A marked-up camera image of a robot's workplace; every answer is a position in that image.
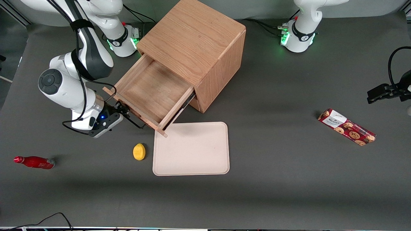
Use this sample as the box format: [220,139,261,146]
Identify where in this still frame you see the black right arm base cables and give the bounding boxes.
[123,4,157,25]

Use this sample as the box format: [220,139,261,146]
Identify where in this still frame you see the beige rectangular plastic tray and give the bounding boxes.
[152,122,230,176]

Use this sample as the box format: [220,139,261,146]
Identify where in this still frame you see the black cable on table edge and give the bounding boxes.
[0,212,74,230]

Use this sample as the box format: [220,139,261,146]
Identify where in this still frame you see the black cable along right arm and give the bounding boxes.
[47,0,118,135]

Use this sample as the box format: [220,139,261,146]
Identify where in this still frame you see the yellow lemon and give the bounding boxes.
[133,143,146,161]

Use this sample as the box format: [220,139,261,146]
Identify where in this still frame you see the aluminium frame strut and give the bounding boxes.
[0,3,33,27]

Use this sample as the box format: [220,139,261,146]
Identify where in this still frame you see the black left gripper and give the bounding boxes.
[367,70,411,104]

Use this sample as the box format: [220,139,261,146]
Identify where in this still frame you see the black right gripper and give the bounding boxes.
[101,100,131,120]

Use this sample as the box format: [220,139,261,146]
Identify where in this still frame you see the black looped gripper cable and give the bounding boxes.
[388,46,411,88]

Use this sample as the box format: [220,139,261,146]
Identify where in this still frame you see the red soda bottle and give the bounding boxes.
[13,156,56,170]

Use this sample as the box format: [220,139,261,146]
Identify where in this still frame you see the oak wooden drawer cabinet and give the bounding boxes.
[136,0,247,114]

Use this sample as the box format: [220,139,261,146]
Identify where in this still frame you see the red cookie box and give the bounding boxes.
[317,108,377,147]

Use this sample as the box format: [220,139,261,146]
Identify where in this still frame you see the black left arm base cables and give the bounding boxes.
[245,18,289,36]

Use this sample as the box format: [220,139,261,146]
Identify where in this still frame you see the black metal drawer handle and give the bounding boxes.
[115,100,146,129]

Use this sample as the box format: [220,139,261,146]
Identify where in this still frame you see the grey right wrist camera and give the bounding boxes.
[89,113,124,139]

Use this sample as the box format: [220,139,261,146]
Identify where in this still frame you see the black arm base cables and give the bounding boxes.
[245,18,289,36]
[123,4,157,25]

